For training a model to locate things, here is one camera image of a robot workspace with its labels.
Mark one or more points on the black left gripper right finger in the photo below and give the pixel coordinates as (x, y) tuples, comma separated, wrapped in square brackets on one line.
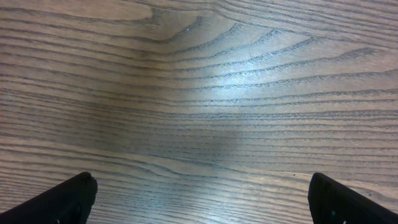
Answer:
[(331, 202)]

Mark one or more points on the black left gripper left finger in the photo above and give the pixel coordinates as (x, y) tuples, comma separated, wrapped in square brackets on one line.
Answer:
[(67, 203)]

